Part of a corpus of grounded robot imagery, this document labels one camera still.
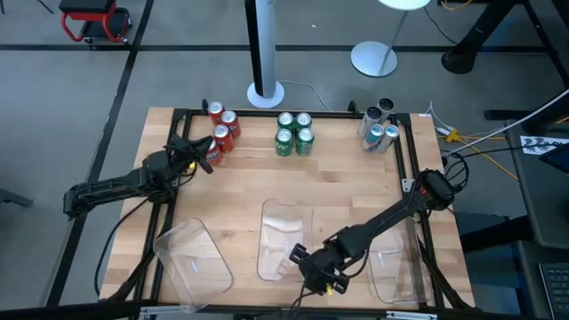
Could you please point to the black desk frame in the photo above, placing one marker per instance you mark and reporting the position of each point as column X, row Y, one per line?
column 471, row 44

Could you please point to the dark keyboard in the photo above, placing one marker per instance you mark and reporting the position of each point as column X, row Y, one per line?
column 555, row 293

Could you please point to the grey pillar with round base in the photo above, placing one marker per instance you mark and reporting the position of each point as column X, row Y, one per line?
column 266, row 44

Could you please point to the clear plastic bin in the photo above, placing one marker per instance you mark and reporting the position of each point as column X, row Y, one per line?
column 280, row 231
column 400, row 280
column 191, row 266

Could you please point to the silver metal bar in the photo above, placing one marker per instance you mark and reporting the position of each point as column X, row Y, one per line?
column 166, row 312
column 411, row 315

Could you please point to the grey desk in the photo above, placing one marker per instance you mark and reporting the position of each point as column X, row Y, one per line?
column 542, row 200

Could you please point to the black aluminium table frame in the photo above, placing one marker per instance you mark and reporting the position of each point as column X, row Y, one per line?
column 329, row 113

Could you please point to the slim blue can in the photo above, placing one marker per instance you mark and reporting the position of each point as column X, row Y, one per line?
column 374, row 135
column 390, row 135

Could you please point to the slim silver can black top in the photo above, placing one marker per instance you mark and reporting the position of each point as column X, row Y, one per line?
column 386, row 106
column 371, row 119

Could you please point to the red and black stool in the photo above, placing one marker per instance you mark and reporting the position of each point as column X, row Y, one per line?
column 89, row 6

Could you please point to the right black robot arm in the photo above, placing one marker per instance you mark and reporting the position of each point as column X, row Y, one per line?
column 391, row 213

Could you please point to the white floor lamp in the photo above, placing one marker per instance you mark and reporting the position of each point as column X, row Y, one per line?
column 373, row 58

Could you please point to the white marker paper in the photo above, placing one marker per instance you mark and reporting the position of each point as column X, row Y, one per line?
column 533, row 144

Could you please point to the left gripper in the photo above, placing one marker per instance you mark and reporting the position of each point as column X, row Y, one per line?
column 182, row 155

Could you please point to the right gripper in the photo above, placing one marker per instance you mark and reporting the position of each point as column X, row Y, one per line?
column 322, row 269

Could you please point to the silver corner bracket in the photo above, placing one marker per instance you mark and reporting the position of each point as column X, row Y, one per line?
column 407, row 185

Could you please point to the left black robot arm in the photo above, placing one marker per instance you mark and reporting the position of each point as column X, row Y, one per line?
column 111, row 184

